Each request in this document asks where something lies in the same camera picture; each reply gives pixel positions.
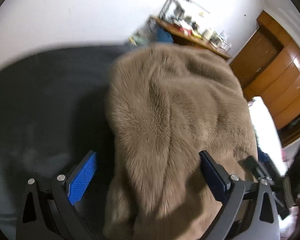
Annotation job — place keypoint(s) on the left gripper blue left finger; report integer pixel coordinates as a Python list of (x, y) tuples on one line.
[(49, 210)]

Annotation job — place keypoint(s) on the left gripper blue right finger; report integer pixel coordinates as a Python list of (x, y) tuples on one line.
[(248, 208)]

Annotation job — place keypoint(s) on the brown fleece garment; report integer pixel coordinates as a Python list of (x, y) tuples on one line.
[(165, 104)]

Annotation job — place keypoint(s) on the brown wooden wardrobe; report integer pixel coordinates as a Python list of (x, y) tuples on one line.
[(268, 66)]

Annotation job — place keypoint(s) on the cluttered wooden desk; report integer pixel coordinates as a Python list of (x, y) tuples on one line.
[(182, 22)]

